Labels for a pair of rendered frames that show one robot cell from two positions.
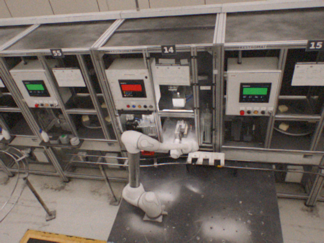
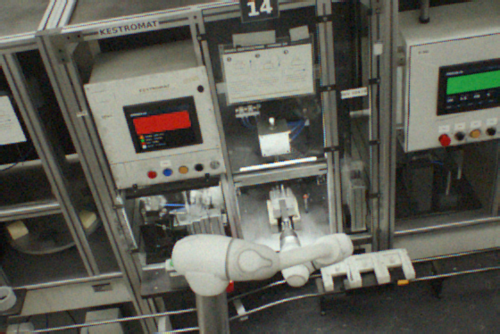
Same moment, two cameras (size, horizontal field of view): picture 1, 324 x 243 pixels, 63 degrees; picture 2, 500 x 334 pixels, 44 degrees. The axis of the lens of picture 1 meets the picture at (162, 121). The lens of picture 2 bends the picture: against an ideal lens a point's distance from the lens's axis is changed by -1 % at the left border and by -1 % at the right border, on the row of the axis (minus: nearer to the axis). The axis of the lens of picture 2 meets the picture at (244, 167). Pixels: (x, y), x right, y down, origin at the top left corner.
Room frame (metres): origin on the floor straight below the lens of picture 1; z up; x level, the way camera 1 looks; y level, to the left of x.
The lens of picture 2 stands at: (0.31, 0.48, 2.82)
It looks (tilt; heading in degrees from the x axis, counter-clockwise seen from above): 38 degrees down; 344
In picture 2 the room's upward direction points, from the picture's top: 10 degrees counter-clockwise
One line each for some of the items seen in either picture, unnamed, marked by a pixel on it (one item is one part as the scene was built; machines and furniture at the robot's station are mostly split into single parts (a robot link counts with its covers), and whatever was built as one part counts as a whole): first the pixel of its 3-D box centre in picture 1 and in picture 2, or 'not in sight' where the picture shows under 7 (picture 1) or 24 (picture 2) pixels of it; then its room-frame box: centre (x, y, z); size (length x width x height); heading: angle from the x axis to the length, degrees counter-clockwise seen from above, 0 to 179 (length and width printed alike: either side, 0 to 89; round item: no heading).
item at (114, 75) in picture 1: (134, 84); (160, 114); (2.31, 0.22, 1.60); 0.42 x 0.29 x 0.46; 73
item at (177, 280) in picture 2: not in sight; (178, 271); (2.13, 0.33, 0.97); 0.08 x 0.08 x 0.12; 73
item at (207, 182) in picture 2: (134, 111); (171, 186); (2.18, 0.26, 1.37); 0.36 x 0.04 x 0.04; 73
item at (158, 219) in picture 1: (155, 211); not in sight; (1.44, 0.19, 0.71); 0.22 x 0.18 x 0.06; 73
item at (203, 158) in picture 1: (206, 159); (366, 273); (1.86, -0.39, 0.84); 0.36 x 0.14 x 0.10; 73
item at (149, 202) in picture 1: (151, 202); not in sight; (1.45, 0.22, 0.85); 0.18 x 0.16 x 0.22; 53
